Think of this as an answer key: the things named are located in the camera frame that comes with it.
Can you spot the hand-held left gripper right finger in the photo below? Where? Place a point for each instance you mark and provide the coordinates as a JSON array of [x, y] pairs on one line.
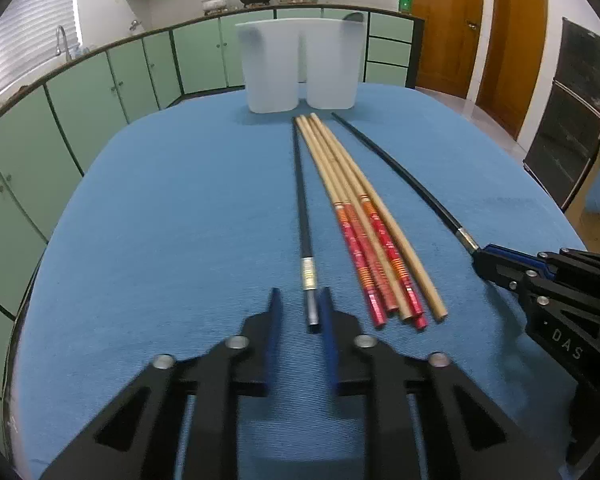
[[328, 330]]

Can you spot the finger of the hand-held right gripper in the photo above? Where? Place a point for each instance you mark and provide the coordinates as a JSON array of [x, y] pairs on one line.
[[515, 255], [500, 270]]

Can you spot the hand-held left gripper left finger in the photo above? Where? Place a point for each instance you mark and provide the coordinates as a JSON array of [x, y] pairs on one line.
[[272, 320]]

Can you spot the black chopstick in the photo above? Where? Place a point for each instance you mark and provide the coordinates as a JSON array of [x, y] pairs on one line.
[[304, 230], [405, 170]]

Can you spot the white two-compartment utensil holder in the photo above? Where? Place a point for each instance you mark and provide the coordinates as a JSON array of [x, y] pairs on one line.
[[275, 70]]

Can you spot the blue table cloth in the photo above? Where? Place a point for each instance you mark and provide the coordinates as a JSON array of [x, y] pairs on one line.
[[180, 220]]

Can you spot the black glass-front cabinet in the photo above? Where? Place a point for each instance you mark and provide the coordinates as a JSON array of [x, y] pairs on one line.
[[575, 110]]

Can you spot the plain wooden door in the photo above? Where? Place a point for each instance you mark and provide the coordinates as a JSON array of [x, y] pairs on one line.
[[515, 50]]

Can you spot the green kitchen base cabinets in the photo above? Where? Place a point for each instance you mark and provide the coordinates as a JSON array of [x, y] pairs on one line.
[[80, 105]]

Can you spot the white cooking pot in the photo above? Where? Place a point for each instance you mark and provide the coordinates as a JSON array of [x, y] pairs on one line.
[[214, 2]]

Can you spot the metal sink faucet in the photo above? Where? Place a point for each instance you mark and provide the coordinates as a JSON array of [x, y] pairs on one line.
[[60, 40]]

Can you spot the white window blind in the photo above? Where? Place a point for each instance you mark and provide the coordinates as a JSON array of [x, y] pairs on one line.
[[35, 20]]

